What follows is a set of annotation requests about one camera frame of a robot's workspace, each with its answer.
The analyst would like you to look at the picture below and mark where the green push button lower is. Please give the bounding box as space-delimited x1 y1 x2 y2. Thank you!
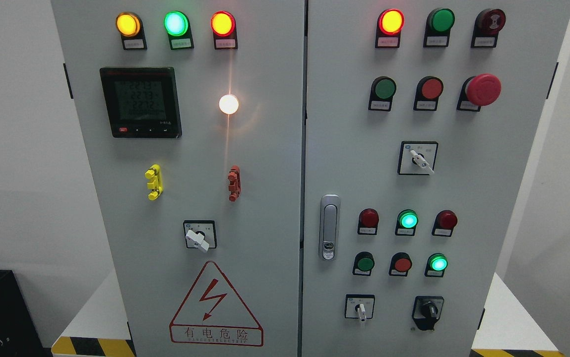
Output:
352 251 375 276

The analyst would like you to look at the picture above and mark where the dark green unlit lamp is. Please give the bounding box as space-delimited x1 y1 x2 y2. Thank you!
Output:
423 7 455 48

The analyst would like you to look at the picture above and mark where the dark red lamp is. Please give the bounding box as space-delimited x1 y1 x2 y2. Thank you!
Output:
431 210 458 237
358 208 380 235

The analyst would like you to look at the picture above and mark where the dark red lamp middle right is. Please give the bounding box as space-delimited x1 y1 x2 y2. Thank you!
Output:
431 210 458 237

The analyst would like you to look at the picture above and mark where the red-orange indicator lamp door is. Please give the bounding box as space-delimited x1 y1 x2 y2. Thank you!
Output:
375 8 404 48
210 11 238 50

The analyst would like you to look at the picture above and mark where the green lit indicator lamp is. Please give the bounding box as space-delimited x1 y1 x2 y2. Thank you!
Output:
164 11 194 50

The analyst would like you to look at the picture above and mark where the red push button lower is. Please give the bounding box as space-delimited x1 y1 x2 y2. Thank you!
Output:
388 252 412 277

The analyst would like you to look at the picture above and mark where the dark red buzzer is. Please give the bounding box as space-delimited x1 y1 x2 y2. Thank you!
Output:
471 8 506 48

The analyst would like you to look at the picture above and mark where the green lit lamp middle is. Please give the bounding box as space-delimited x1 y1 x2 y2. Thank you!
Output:
394 209 419 237

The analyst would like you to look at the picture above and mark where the white selector switch lower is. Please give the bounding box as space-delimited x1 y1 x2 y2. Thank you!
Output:
344 294 376 322

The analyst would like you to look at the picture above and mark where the green push button upper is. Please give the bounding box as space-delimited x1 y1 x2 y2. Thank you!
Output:
368 75 396 112

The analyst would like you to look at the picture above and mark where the yellow indicator lamp top left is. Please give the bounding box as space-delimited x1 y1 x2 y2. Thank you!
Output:
116 12 148 50

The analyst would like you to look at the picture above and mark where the white selector switch upper right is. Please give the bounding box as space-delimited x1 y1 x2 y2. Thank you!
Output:
397 141 439 176

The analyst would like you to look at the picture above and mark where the silver cabinet door handle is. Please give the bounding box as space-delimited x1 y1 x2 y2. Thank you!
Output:
319 194 341 261

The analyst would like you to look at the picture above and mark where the red-orange indicator lamp right door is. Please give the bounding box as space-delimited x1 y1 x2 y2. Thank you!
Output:
375 8 404 48

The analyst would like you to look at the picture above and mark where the red push button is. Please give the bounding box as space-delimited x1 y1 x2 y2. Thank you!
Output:
413 75 443 111
388 252 412 277

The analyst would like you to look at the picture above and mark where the red emergency stop mushroom button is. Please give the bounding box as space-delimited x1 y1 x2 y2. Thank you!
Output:
457 74 501 112

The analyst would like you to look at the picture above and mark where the yellow test terminal block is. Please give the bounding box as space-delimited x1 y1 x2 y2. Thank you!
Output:
144 164 164 201

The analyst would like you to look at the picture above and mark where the grey electrical control cabinet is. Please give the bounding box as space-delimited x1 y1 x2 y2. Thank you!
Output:
52 0 570 357

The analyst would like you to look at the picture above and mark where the red-orange indicator lamp left door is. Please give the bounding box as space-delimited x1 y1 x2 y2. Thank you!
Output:
210 11 238 50

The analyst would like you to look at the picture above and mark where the dark red lamp middle left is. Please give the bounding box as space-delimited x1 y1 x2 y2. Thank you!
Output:
358 208 380 235

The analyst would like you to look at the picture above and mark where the white lit indicator lamp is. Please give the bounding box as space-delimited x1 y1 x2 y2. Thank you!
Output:
218 94 240 115

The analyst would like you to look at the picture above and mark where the black digital power meter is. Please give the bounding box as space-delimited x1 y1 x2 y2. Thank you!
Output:
100 67 182 138

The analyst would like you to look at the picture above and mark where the green push button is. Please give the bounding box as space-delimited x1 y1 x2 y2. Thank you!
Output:
352 251 375 276
368 75 396 112

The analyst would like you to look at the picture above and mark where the red electrical hazard warning sticker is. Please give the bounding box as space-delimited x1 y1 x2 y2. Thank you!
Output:
169 261 264 347

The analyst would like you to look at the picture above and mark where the green lit button lower right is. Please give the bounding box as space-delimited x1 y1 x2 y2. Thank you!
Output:
425 253 448 277

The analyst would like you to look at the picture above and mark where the black rotary knob switch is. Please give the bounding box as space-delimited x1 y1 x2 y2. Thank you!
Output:
412 296 444 331

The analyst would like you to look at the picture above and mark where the red push button upper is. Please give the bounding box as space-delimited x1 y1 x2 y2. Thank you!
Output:
413 75 443 111

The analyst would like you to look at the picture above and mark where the white platform with hazard stripes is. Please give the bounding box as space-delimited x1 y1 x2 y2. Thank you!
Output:
51 272 561 357

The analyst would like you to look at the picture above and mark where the red test terminal block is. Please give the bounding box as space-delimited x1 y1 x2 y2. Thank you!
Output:
227 165 242 202

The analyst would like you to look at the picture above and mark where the white lever selector switch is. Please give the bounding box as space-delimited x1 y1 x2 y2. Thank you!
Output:
183 221 217 253

